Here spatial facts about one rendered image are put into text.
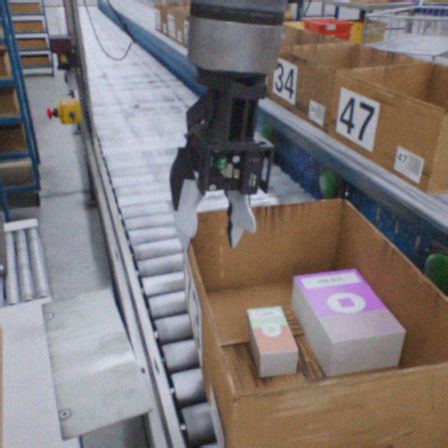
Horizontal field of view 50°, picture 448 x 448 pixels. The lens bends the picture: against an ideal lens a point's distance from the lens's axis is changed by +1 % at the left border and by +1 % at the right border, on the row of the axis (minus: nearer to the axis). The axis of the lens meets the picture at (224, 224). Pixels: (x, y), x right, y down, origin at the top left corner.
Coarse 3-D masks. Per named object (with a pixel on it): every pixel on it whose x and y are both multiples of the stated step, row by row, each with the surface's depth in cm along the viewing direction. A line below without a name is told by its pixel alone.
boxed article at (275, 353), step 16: (256, 320) 73; (272, 320) 73; (256, 336) 70; (272, 336) 70; (288, 336) 70; (256, 352) 70; (272, 352) 67; (288, 352) 68; (272, 368) 69; (288, 368) 69
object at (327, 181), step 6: (324, 174) 115; (330, 174) 113; (324, 180) 115; (330, 180) 113; (324, 186) 115; (330, 186) 113; (336, 186) 112; (324, 192) 116; (330, 192) 113; (336, 192) 113; (324, 198) 117; (330, 198) 114
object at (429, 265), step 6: (432, 258) 83; (438, 258) 82; (444, 258) 81; (426, 264) 85; (432, 264) 83; (438, 264) 82; (444, 264) 81; (426, 270) 85; (432, 270) 83; (438, 270) 82; (444, 270) 81; (426, 276) 85; (432, 276) 84; (438, 276) 82; (444, 276) 81; (432, 282) 84; (438, 282) 82; (444, 282) 81; (438, 288) 83; (444, 288) 81
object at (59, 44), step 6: (54, 36) 142; (60, 36) 142; (66, 36) 142; (54, 42) 140; (60, 42) 141; (66, 42) 141; (54, 48) 141; (60, 48) 141; (66, 48) 142; (72, 48) 145; (60, 54) 145; (66, 54) 148; (60, 60) 147; (66, 60) 148; (66, 66) 148
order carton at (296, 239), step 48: (192, 240) 81; (240, 240) 83; (288, 240) 85; (336, 240) 88; (384, 240) 72; (240, 288) 88; (288, 288) 88; (384, 288) 73; (432, 288) 61; (240, 336) 76; (432, 336) 62; (240, 384) 68; (288, 384) 67; (336, 384) 47; (384, 384) 48; (432, 384) 50; (240, 432) 48; (288, 432) 49; (336, 432) 51; (384, 432) 52; (432, 432) 54
